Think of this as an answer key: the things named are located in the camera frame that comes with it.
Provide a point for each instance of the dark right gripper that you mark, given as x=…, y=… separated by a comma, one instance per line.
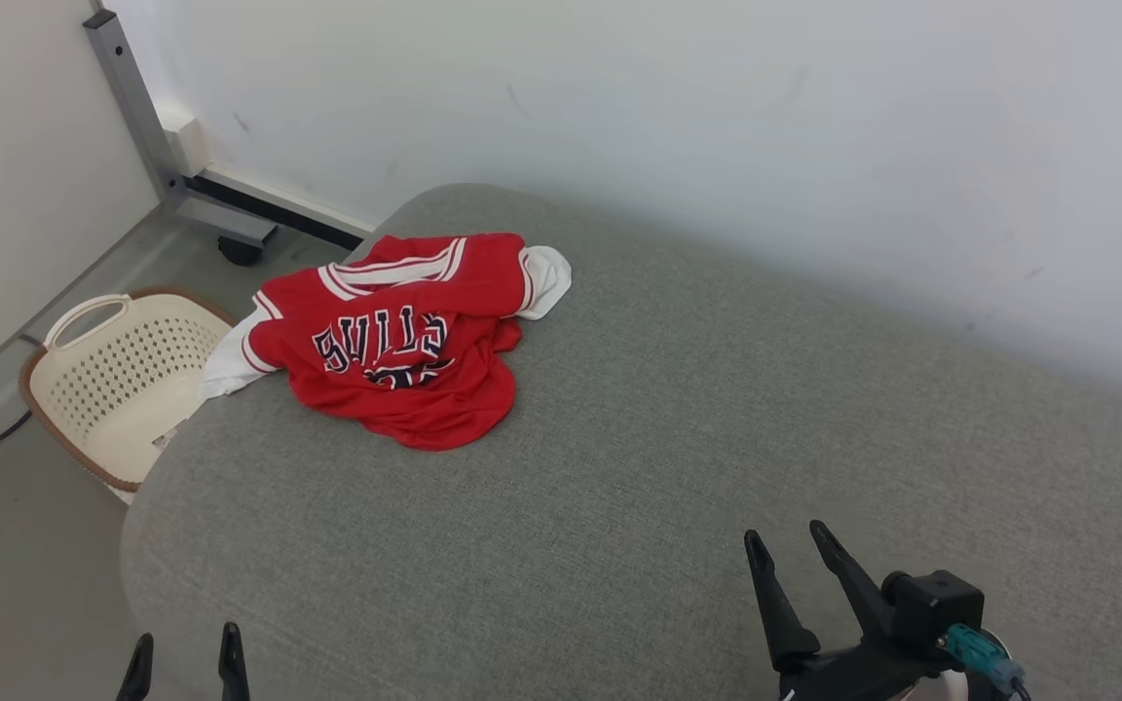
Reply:
x=853, y=672

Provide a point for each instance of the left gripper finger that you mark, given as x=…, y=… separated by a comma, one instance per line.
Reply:
x=232, y=672
x=137, y=677

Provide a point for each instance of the red Bulls jersey white sleeves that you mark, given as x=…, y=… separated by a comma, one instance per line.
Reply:
x=425, y=399

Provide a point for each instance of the cream plastic laundry basket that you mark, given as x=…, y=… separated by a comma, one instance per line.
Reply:
x=123, y=380

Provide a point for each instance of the black caster wheel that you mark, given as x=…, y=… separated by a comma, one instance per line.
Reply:
x=240, y=251

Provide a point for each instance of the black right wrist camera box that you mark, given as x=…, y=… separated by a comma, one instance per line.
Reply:
x=931, y=604

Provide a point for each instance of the teal right camera connector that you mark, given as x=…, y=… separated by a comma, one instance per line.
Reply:
x=975, y=650

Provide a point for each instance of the grey metal frame leg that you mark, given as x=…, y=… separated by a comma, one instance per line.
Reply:
x=137, y=107

